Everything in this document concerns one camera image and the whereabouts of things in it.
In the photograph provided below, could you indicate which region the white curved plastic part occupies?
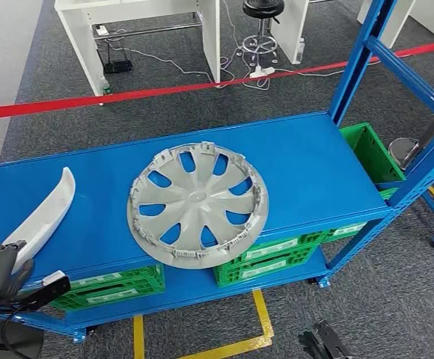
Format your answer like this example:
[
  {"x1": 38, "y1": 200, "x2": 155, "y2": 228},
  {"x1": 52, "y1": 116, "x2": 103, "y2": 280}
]
[{"x1": 1, "y1": 167, "x2": 76, "y2": 274}]

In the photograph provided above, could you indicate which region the black round stool seat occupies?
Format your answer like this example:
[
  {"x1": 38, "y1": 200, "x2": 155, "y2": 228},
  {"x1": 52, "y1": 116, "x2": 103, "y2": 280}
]
[{"x1": 0, "y1": 321, "x2": 45, "y2": 359}]

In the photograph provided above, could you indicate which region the green plastic crate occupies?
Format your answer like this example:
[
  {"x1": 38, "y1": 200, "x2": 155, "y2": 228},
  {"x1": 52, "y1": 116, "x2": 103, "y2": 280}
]
[
  {"x1": 51, "y1": 263, "x2": 166, "y2": 312},
  {"x1": 213, "y1": 230, "x2": 328, "y2": 289},
  {"x1": 321, "y1": 123, "x2": 407, "y2": 244}
]

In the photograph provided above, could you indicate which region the black floor device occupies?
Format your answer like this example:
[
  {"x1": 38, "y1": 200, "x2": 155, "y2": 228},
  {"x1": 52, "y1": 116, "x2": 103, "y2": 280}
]
[{"x1": 104, "y1": 59, "x2": 133, "y2": 74}]

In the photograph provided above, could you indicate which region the grey plastic hubcap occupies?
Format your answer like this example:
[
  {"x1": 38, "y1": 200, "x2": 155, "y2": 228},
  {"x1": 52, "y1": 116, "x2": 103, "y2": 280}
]
[{"x1": 126, "y1": 141, "x2": 270, "y2": 270}]

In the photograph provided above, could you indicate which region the red barrier tape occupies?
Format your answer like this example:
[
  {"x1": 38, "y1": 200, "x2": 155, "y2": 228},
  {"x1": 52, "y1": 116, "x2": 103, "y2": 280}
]
[{"x1": 0, "y1": 38, "x2": 434, "y2": 121}]

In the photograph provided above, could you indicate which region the white power strip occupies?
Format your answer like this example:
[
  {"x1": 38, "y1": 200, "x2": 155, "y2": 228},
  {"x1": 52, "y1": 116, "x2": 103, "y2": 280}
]
[{"x1": 249, "y1": 67, "x2": 276, "y2": 79}]

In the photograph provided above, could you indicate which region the black right robot foot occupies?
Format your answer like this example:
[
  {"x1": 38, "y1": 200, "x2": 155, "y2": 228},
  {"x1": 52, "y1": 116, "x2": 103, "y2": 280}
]
[{"x1": 298, "y1": 319, "x2": 352, "y2": 359}]

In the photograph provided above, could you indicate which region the black swivel stool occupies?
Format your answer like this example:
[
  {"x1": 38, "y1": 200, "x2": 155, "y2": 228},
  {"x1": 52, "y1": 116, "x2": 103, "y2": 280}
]
[{"x1": 242, "y1": 0, "x2": 285, "y2": 55}]

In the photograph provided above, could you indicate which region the chrome round stool base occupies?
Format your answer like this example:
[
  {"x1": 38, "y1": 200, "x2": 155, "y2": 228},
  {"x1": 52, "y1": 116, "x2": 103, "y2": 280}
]
[{"x1": 388, "y1": 138, "x2": 420, "y2": 171}]

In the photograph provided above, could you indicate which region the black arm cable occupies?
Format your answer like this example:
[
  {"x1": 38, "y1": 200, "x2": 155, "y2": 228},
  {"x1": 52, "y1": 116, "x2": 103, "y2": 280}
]
[{"x1": 0, "y1": 303, "x2": 27, "y2": 359}]

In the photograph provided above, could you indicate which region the white floor cable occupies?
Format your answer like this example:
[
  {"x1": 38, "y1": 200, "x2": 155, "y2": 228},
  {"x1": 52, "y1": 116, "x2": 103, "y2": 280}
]
[
  {"x1": 274, "y1": 67, "x2": 347, "y2": 79},
  {"x1": 104, "y1": 37, "x2": 218, "y2": 85}
]

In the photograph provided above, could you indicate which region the tangled white cable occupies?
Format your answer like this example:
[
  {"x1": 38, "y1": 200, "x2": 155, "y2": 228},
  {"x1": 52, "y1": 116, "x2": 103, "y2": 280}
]
[{"x1": 219, "y1": 0, "x2": 277, "y2": 93}]

